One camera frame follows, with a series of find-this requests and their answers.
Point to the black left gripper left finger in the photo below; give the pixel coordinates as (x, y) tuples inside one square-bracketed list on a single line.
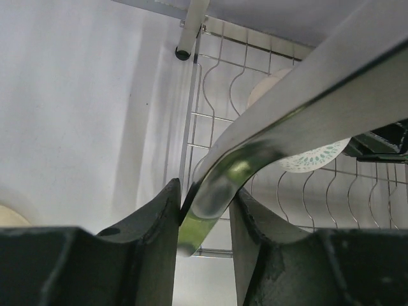
[(129, 263)]

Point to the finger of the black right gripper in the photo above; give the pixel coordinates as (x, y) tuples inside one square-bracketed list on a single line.
[(385, 144)]

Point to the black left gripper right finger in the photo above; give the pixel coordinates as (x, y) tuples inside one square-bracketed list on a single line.
[(277, 263)]

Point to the stainless steel dish rack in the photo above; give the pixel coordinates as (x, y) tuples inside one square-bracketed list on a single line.
[(353, 82)]

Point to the teal patterned white bowl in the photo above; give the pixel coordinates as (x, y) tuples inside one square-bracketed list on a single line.
[(307, 161)]

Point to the cream plate with floral print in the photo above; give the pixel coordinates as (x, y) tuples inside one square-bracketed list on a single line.
[(10, 218)]

